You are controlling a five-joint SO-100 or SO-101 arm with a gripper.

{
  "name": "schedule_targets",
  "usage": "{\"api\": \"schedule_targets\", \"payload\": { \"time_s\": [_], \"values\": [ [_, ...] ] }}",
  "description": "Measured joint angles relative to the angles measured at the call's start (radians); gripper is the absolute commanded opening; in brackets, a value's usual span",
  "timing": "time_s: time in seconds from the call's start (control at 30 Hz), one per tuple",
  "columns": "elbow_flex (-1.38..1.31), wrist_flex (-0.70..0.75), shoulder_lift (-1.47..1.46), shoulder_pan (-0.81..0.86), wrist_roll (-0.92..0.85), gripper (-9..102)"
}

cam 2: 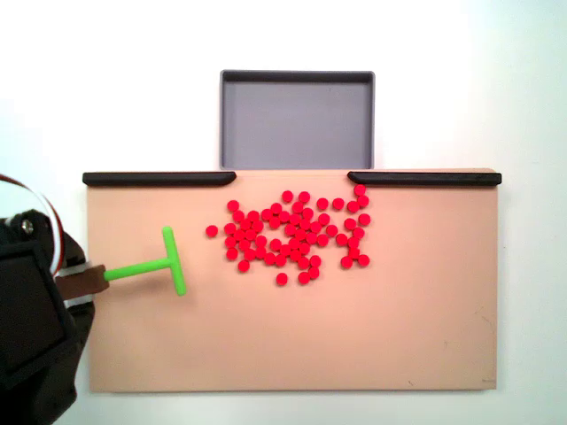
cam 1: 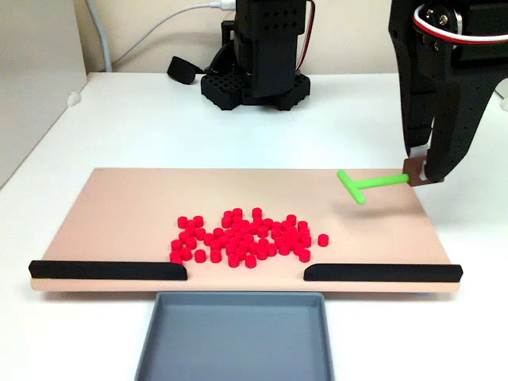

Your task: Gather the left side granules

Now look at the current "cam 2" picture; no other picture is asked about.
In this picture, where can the green T-shaped pusher tool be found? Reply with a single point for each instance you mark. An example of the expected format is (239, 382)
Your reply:
(173, 263)

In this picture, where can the red cylindrical granule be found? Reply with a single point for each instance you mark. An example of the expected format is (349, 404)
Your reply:
(233, 205)
(354, 252)
(363, 260)
(304, 277)
(353, 206)
(350, 223)
(360, 189)
(331, 229)
(363, 201)
(359, 232)
(323, 218)
(341, 239)
(322, 203)
(364, 218)
(315, 260)
(212, 230)
(303, 196)
(281, 278)
(230, 229)
(287, 195)
(347, 262)
(322, 240)
(338, 203)
(353, 242)
(238, 215)
(232, 241)
(231, 253)
(314, 273)
(243, 265)

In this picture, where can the beige wooden board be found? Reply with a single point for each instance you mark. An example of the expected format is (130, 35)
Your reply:
(310, 332)

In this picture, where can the grey plastic tray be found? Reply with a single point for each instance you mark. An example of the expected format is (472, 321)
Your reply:
(297, 124)

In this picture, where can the black foam rail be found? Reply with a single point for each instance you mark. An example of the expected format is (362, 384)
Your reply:
(425, 179)
(159, 179)

